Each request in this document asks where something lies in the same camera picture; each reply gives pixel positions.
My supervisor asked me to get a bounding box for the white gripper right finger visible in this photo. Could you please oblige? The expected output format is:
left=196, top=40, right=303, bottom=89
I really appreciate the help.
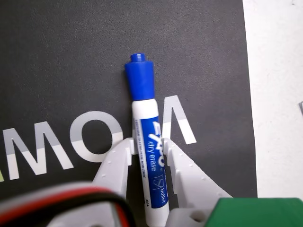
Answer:
left=163, top=138, right=234, bottom=210

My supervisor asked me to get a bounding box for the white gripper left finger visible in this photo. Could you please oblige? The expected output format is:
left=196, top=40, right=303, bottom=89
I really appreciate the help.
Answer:
left=91, top=139, right=133, bottom=201

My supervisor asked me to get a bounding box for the blue dry erase marker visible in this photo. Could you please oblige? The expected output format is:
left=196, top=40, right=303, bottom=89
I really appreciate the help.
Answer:
left=124, top=52, right=170, bottom=227

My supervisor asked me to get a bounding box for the dark mat with lettering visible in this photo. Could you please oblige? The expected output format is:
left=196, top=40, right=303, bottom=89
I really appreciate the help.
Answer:
left=0, top=0, right=258, bottom=227

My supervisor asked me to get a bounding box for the red black motor wire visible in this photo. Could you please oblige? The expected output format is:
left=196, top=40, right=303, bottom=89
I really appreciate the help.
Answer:
left=0, top=182, right=134, bottom=227

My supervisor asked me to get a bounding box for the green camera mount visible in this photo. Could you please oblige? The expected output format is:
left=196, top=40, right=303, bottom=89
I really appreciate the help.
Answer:
left=204, top=197, right=303, bottom=227

